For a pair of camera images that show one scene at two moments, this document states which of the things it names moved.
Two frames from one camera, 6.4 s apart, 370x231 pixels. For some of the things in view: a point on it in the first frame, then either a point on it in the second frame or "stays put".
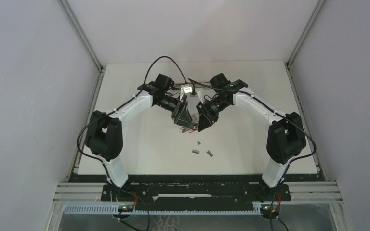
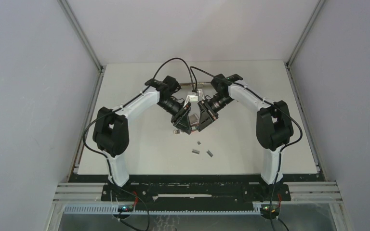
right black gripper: [206, 118] stays put
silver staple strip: [209, 153] stays put
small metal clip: [185, 89] to [191, 98]
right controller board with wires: [265, 209] stays put
